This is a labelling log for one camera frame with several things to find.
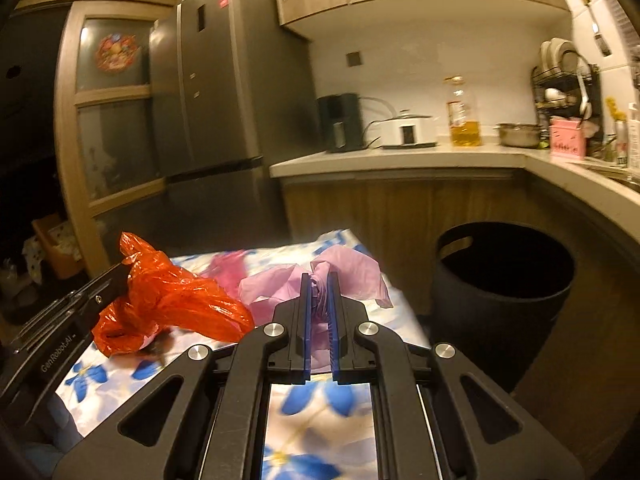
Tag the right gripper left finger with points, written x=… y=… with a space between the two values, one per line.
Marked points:
x=205 y=415

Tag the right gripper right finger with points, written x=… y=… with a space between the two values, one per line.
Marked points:
x=437 y=415

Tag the orange plastic bag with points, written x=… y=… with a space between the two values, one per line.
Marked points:
x=161 y=295

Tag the light purple plastic bag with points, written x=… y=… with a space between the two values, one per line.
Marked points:
x=359 y=277

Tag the magenta plastic bag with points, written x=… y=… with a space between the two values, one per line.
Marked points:
x=228 y=270

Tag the black round trash bin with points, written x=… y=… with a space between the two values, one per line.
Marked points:
x=497 y=291

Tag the orange chair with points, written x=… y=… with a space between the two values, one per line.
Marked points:
x=60 y=245

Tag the wooden lower cabinets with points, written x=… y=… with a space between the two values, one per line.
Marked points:
x=584 y=385

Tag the white rice cooker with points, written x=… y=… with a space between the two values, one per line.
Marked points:
x=408 y=130

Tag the cooking oil bottle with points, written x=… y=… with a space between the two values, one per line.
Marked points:
x=464 y=125

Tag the wooden glass panel door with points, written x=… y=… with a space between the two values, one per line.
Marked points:
x=103 y=123

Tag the pink utensil basket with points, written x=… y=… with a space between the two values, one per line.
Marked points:
x=566 y=138

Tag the black air fryer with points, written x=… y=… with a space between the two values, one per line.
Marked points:
x=341 y=122

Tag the dark grey refrigerator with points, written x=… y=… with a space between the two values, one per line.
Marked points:
x=232 y=96

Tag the black dish rack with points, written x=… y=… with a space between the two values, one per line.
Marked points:
x=565 y=84

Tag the hanging slotted spatula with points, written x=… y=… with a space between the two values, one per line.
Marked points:
x=597 y=34

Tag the wall power outlet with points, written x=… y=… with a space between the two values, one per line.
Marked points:
x=353 y=59

